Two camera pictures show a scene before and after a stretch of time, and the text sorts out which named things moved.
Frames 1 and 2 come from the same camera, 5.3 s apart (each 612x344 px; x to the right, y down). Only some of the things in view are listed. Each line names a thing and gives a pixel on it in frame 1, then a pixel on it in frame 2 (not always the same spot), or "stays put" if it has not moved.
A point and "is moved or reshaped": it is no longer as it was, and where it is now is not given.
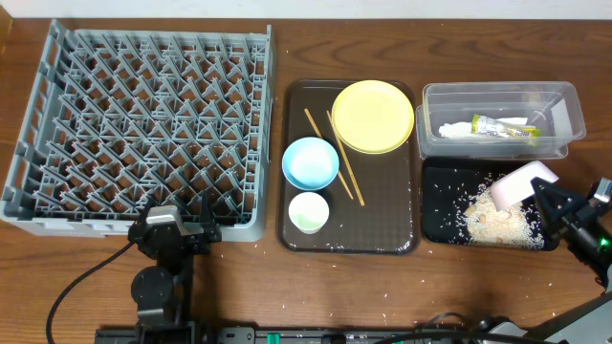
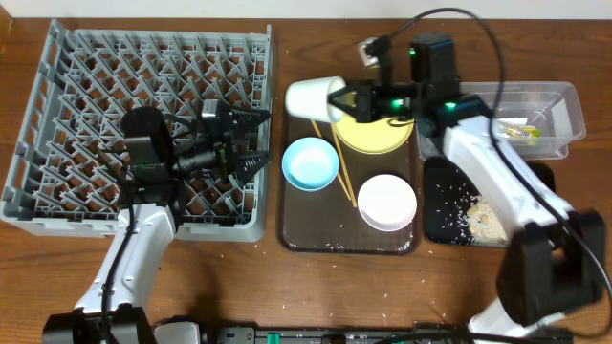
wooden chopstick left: x=338 y=173 stays put
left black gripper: x=189 y=234 -> x=226 y=144
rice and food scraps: x=514 y=226 stays put
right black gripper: x=572 y=217 -> x=364 y=109
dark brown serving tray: x=373 y=201 stays put
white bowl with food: x=518 y=185 is moved or reshaped
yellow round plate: x=373 y=117 stays put
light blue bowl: x=310 y=163 stays put
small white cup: x=309 y=212 -> x=308 y=99
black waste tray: x=449 y=185 stays put
